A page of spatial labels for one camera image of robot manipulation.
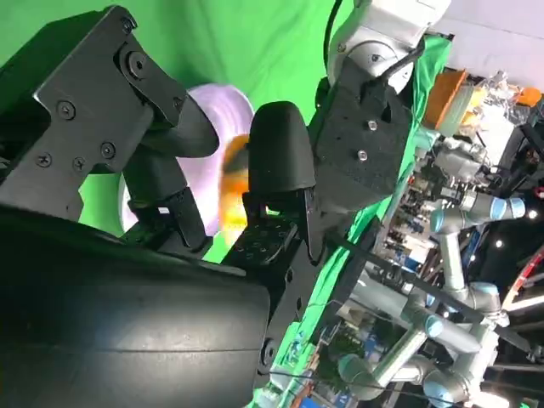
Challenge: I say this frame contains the green cloth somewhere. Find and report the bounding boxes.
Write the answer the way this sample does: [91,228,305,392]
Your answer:
[0,0,454,408]

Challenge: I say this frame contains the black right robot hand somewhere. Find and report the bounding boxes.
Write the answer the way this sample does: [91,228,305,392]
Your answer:
[0,3,328,408]

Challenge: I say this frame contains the lilac plate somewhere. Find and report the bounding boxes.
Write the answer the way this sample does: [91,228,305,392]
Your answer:
[118,82,256,241]

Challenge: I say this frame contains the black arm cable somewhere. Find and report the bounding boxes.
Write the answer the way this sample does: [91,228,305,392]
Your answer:
[382,37,427,82]

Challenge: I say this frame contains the orange and white bread roll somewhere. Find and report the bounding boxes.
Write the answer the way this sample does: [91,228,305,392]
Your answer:
[218,133,277,234]

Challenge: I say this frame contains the black flat strap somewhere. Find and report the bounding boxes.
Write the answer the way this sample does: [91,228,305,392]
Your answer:
[331,235,535,356]

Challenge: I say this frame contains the orange storage bin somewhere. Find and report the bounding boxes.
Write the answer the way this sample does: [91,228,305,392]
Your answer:
[424,70,469,128]

